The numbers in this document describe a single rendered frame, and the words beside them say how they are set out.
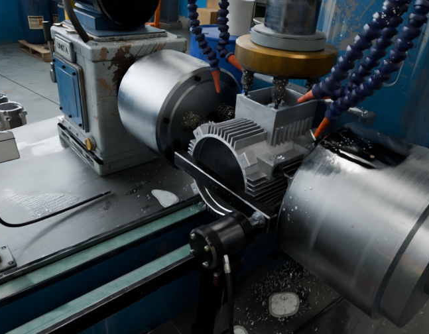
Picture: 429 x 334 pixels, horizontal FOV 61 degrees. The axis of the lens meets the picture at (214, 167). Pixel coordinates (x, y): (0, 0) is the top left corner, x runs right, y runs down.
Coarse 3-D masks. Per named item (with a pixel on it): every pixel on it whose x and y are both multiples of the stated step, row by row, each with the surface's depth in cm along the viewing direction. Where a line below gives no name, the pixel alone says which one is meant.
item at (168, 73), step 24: (144, 72) 81; (168, 72) 77; (192, 72) 75; (120, 96) 85; (144, 96) 78; (168, 96) 74; (192, 96) 77; (216, 96) 81; (144, 120) 78; (168, 120) 75; (192, 120) 76; (216, 120) 84; (144, 144) 86; (168, 144) 79
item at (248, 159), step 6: (204, 126) 68; (198, 132) 68; (204, 132) 68; (306, 132) 71; (312, 132) 70; (198, 138) 69; (306, 138) 72; (312, 138) 70; (318, 138) 71; (252, 150) 61; (240, 156) 61; (246, 156) 60; (252, 156) 61; (240, 162) 61; (246, 162) 60; (252, 162) 60; (246, 168) 61; (192, 186) 75; (198, 192) 74
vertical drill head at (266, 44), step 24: (288, 0) 57; (312, 0) 57; (264, 24) 62; (288, 24) 59; (312, 24) 59; (240, 48) 62; (264, 48) 59; (288, 48) 58; (312, 48) 59; (336, 48) 63; (264, 72) 60; (288, 72) 58; (312, 72) 58
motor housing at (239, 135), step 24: (240, 120) 68; (192, 144) 72; (216, 144) 75; (240, 144) 62; (264, 144) 66; (288, 144) 69; (216, 168) 77; (240, 168) 81; (288, 168) 67; (264, 192) 64; (216, 216) 72
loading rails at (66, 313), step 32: (128, 224) 68; (160, 224) 70; (192, 224) 74; (64, 256) 61; (96, 256) 61; (128, 256) 66; (160, 256) 72; (192, 256) 62; (256, 256) 76; (0, 288) 54; (32, 288) 56; (64, 288) 60; (96, 288) 64; (128, 288) 55; (160, 288) 59; (192, 288) 66; (0, 320) 54; (32, 320) 50; (64, 320) 50; (96, 320) 53; (128, 320) 58; (160, 320) 63
